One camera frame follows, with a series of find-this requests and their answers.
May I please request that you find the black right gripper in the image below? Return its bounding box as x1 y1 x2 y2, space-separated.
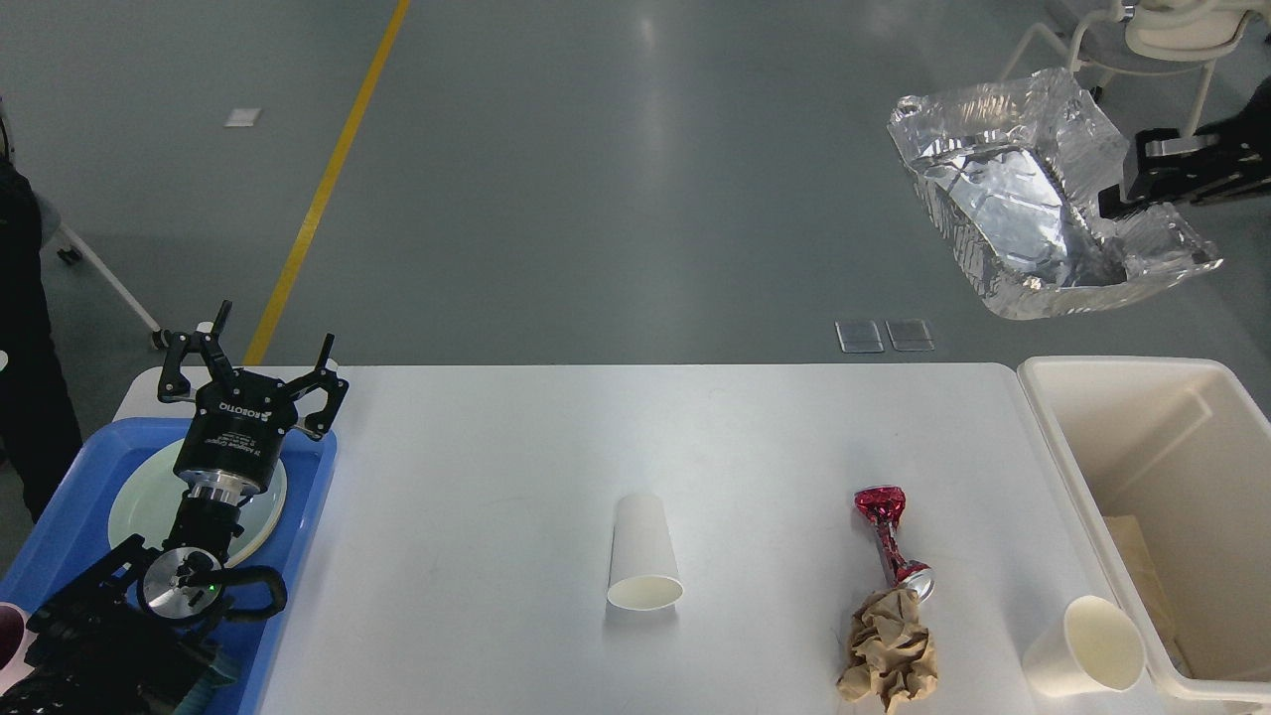
1097 77 1270 220

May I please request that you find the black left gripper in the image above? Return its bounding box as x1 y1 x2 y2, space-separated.
158 300 350 497

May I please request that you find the foil tray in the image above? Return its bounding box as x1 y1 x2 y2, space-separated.
887 69 1221 321

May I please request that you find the light green plate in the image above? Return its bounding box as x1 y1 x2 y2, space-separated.
107 439 289 566

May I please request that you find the teal mug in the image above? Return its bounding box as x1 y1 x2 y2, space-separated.
189 648 241 700

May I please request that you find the brown paper bag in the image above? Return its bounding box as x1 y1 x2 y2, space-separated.
1104 516 1190 676

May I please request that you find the crushed red can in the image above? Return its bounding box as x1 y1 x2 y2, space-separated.
853 485 934 602

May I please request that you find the white paper cup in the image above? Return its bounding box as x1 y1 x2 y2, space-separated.
608 493 684 612
1022 596 1146 697

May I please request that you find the brown paper ball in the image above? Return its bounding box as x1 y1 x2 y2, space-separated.
836 587 938 714

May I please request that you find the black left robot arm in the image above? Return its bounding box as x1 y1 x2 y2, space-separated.
3 302 350 714

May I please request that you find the white chair on wheels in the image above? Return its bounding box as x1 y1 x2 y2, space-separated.
999 1 1268 137

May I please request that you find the person in black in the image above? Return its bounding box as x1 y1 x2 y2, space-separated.
1 130 83 521

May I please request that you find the blue plastic tray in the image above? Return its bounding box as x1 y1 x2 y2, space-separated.
1 417 338 714

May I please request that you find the white plastic bin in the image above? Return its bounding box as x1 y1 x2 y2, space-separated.
1018 357 1270 714

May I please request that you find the pink cup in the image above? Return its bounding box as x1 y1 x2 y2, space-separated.
1 602 37 695

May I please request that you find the white paper cup lying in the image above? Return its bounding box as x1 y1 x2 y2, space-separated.
608 493 684 612

